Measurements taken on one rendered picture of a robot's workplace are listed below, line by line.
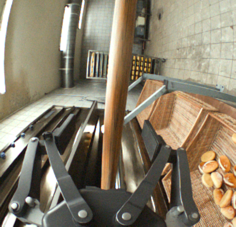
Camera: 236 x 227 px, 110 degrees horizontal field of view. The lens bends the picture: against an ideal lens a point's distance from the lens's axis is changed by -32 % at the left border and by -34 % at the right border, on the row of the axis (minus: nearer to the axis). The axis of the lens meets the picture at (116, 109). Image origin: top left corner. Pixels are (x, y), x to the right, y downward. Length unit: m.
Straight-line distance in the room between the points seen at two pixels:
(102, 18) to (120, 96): 5.44
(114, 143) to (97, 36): 5.22
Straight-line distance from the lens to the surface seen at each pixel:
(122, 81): 0.16
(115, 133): 0.18
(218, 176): 0.75
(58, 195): 0.57
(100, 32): 5.36
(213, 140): 0.80
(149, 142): 0.18
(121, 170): 0.35
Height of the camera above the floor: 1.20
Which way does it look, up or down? 3 degrees down
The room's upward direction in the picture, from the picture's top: 86 degrees counter-clockwise
